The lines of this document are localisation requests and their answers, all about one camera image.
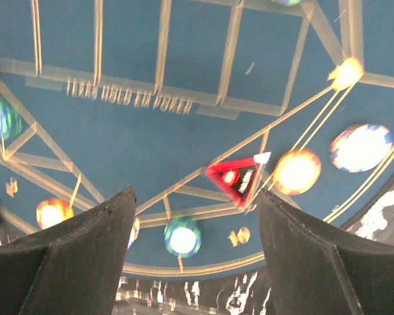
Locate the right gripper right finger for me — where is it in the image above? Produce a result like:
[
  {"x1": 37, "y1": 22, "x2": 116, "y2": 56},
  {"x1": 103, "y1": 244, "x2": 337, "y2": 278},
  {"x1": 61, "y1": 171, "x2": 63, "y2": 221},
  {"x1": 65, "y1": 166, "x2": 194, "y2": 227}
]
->
[{"x1": 256, "y1": 190, "x2": 394, "y2": 314}]

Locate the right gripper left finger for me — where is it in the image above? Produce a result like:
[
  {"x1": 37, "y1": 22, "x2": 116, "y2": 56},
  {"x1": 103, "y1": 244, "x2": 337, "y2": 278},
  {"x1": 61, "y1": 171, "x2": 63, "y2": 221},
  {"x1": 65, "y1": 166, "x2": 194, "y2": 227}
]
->
[{"x1": 0, "y1": 187, "x2": 136, "y2": 314}]

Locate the green poker chip stack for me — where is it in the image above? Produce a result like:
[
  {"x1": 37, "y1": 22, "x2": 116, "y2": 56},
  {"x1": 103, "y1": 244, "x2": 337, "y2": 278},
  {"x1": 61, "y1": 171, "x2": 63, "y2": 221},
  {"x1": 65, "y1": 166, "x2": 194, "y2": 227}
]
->
[{"x1": 164, "y1": 217, "x2": 202, "y2": 259}]

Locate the orange poker chip stack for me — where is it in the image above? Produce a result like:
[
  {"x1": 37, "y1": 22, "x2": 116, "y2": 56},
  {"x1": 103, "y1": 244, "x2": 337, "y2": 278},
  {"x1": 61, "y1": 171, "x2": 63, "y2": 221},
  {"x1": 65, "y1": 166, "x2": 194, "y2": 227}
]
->
[{"x1": 36, "y1": 198, "x2": 74, "y2": 230}]

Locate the white-blue poker chip stack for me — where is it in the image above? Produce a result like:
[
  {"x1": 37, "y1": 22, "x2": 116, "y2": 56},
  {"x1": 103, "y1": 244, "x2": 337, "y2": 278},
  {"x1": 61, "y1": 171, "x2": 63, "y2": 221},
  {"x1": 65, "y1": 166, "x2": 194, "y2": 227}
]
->
[{"x1": 127, "y1": 217, "x2": 140, "y2": 248}]

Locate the round blue poker mat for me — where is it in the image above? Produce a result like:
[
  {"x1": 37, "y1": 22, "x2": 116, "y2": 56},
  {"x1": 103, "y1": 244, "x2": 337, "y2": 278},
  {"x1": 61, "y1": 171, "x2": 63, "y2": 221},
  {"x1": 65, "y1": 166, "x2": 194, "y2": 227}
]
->
[{"x1": 0, "y1": 1, "x2": 394, "y2": 278}]

